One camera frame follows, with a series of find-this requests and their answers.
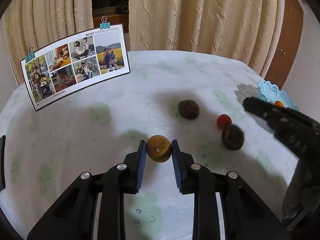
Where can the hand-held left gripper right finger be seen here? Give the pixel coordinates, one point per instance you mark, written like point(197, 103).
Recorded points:
point(176, 166)

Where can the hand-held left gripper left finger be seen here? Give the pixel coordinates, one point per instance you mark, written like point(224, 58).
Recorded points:
point(141, 165)

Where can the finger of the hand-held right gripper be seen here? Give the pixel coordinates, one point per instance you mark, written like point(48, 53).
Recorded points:
point(282, 125)

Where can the small yellow-brown fruit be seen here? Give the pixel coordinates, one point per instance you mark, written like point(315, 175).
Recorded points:
point(158, 152)

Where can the large orange round fruit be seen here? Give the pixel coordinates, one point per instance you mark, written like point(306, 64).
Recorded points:
point(278, 103)

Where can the light blue lace basket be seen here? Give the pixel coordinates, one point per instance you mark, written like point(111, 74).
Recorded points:
point(270, 90)

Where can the white printed tablecloth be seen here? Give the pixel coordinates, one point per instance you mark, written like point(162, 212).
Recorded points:
point(100, 142)

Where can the dark brown round fruit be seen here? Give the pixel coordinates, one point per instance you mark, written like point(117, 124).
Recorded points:
point(188, 108)
point(232, 137)

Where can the red tomato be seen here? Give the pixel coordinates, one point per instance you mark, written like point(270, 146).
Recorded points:
point(223, 121)

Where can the brass door knob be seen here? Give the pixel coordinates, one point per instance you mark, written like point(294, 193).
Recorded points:
point(282, 52)

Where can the brown wooden cabinet door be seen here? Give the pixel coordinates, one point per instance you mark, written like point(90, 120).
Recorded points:
point(287, 35)

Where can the photo collage card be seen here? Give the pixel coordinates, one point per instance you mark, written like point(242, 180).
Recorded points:
point(75, 65)

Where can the black flat object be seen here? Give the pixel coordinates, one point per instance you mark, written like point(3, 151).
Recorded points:
point(2, 162)

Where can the beige embossed curtain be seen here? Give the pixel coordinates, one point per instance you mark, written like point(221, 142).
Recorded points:
point(200, 12)
point(50, 10)

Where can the teal binder clip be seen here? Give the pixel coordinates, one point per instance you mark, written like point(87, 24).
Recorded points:
point(105, 24)
point(30, 55)

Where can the wooden window sill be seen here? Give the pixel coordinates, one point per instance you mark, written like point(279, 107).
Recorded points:
point(110, 21)

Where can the dark round object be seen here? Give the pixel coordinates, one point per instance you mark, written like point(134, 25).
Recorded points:
point(122, 8)

